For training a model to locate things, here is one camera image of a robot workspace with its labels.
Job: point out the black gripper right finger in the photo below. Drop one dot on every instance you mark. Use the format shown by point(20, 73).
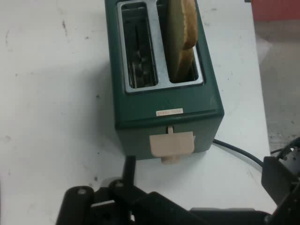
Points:
point(279, 180)

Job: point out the toasted bread slice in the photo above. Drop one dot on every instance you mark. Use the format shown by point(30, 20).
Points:
point(181, 35)

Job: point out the green two-slot toaster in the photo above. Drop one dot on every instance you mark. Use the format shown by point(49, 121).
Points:
point(161, 93)

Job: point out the red box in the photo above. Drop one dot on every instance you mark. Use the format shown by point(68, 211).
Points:
point(276, 9)

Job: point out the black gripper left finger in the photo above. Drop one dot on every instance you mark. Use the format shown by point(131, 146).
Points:
point(127, 180)

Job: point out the beige toaster lever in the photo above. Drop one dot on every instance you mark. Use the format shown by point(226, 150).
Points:
point(172, 146)

